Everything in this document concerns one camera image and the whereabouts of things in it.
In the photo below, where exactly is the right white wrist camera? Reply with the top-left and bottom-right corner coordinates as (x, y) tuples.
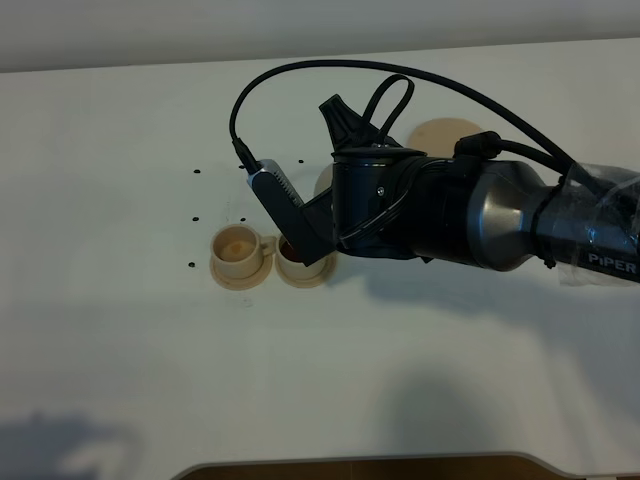
(247, 159), (304, 207)

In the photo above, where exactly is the black camera cable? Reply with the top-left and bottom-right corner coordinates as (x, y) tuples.
(229, 60), (581, 176)

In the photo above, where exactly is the right beige cup saucer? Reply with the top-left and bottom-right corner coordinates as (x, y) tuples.
(275, 254), (337, 288)

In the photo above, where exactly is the beige teapot saucer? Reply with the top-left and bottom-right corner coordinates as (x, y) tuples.
(406, 118), (483, 158)

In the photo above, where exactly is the beige ceramic teapot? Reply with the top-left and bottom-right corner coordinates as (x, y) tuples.
(313, 164), (333, 196)

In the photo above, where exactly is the left beige cup saucer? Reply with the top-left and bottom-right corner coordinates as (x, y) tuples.
(210, 256), (273, 291)

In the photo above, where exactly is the beige teacup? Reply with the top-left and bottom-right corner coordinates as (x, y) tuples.
(211, 224), (276, 279)
(275, 235), (326, 283)

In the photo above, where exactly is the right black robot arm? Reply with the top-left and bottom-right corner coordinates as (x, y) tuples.
(248, 96), (639, 282)

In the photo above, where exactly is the beige cup saucer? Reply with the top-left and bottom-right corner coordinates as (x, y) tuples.
(210, 256), (273, 291)
(275, 254), (337, 288)

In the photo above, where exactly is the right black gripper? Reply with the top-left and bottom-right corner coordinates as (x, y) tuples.
(249, 94), (425, 265)

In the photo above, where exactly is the left beige teacup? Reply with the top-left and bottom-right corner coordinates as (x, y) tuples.
(211, 224), (276, 279)

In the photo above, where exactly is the right beige teacup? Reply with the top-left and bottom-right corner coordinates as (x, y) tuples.
(275, 235), (326, 283)

